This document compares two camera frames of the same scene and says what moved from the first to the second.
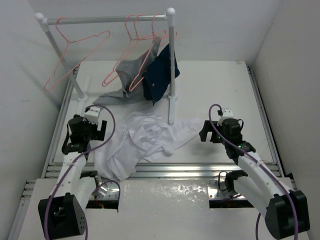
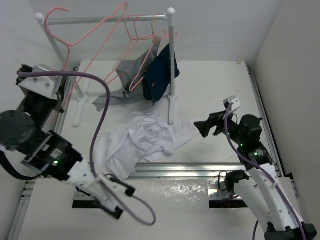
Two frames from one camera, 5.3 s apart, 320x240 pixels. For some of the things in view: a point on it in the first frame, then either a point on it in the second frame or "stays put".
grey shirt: [131, 73] stays put
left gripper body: [100, 128] to [55, 100]
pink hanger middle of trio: [154, 37] stays put
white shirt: [144, 135] stays put
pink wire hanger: [67, 48] to [70, 45]
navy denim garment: [157, 78] stays put
